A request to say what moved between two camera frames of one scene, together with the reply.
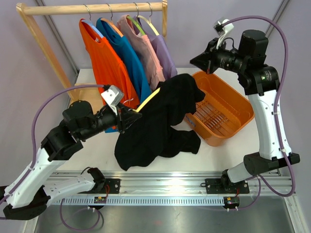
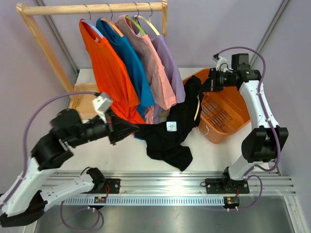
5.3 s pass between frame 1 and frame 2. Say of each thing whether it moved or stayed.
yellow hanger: moved
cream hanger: stayed
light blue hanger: stayed
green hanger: stayed
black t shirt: moved
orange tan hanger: stayed
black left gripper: moved
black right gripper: moved
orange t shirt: stayed
